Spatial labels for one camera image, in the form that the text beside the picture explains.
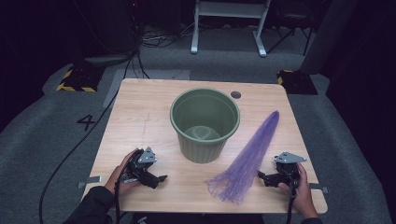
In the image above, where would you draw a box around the green plastic trash bin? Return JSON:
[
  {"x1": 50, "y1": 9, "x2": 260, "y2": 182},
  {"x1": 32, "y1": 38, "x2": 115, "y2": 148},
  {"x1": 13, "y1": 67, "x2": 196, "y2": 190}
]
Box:
[{"x1": 169, "y1": 88, "x2": 241, "y2": 164}]

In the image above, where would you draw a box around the tangle of floor cables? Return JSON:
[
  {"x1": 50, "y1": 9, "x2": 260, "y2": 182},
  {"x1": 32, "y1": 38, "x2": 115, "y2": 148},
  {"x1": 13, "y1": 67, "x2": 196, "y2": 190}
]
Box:
[{"x1": 139, "y1": 22, "x2": 200, "y2": 49}]

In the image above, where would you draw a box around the purple plastic bag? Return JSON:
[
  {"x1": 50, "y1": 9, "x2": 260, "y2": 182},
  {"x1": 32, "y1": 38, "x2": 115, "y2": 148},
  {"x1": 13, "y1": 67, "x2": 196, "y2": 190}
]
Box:
[{"x1": 206, "y1": 110, "x2": 280, "y2": 206}]

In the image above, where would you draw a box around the small metal table bracket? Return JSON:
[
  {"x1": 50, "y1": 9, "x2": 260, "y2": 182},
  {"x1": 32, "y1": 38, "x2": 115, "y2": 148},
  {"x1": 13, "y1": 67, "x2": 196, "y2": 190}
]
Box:
[
  {"x1": 307, "y1": 182, "x2": 329, "y2": 194},
  {"x1": 77, "y1": 175, "x2": 103, "y2": 189}
]

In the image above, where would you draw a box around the grey stand base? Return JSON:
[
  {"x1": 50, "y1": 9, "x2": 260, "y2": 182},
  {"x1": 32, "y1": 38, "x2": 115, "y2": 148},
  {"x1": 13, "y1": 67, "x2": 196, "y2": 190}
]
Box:
[{"x1": 83, "y1": 53, "x2": 133, "y2": 67}]

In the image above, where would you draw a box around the right hand-held gripper cable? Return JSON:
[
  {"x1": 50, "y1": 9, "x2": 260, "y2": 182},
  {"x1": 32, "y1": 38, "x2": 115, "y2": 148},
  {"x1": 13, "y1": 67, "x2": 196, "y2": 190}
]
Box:
[{"x1": 283, "y1": 167, "x2": 301, "y2": 224}]

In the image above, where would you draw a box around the grey column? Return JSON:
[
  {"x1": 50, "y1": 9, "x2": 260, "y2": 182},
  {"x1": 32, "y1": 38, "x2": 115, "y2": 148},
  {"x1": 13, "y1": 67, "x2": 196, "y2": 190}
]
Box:
[{"x1": 299, "y1": 0, "x2": 359, "y2": 76}]

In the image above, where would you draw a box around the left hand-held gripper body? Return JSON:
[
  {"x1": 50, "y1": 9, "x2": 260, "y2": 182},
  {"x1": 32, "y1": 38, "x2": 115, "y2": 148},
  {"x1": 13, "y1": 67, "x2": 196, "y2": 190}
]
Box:
[{"x1": 124, "y1": 147, "x2": 158, "y2": 184}]

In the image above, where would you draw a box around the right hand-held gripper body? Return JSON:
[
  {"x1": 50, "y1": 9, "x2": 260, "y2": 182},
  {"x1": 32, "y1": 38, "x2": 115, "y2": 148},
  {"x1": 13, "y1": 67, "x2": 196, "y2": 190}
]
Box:
[{"x1": 274, "y1": 151, "x2": 308, "y2": 187}]

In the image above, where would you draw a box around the hand-held gripper cable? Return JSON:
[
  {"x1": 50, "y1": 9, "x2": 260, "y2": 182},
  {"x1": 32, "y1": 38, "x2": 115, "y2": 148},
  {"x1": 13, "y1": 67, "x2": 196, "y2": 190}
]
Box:
[
  {"x1": 113, "y1": 148, "x2": 141, "y2": 224},
  {"x1": 283, "y1": 167, "x2": 301, "y2": 224}
]

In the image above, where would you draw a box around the long black floor cable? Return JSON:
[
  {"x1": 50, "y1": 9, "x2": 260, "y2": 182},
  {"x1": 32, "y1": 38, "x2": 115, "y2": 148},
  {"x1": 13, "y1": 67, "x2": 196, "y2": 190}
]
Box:
[{"x1": 38, "y1": 49, "x2": 140, "y2": 224}]

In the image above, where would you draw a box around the white metal stand frame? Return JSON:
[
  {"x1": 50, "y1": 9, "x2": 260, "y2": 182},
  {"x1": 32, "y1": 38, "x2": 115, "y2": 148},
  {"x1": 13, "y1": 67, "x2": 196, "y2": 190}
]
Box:
[{"x1": 190, "y1": 0, "x2": 272, "y2": 59}]

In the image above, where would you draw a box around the person's left hand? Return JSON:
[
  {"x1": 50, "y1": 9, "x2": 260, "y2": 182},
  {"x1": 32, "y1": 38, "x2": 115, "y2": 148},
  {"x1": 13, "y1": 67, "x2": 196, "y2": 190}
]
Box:
[{"x1": 104, "y1": 148, "x2": 141, "y2": 196}]

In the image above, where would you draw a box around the person's right hand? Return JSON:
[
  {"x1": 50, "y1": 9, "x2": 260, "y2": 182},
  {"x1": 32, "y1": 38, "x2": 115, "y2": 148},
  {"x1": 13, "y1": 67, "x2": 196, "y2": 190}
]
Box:
[{"x1": 277, "y1": 161, "x2": 319, "y2": 219}]

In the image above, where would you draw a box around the left hand-held gripper cable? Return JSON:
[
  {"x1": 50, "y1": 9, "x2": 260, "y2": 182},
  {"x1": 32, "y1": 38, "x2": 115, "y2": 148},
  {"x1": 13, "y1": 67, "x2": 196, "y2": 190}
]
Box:
[{"x1": 113, "y1": 148, "x2": 141, "y2": 224}]

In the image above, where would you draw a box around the black chair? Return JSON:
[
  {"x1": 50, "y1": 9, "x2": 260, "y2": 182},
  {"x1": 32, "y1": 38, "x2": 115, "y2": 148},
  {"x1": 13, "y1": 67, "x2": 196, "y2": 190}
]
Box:
[{"x1": 266, "y1": 0, "x2": 316, "y2": 57}]

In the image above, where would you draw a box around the black yellow striped base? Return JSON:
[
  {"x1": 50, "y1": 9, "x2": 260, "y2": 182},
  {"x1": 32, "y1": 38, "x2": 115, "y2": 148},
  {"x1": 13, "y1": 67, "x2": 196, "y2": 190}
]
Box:
[
  {"x1": 276, "y1": 69, "x2": 318, "y2": 96},
  {"x1": 55, "y1": 64, "x2": 106, "y2": 93}
]

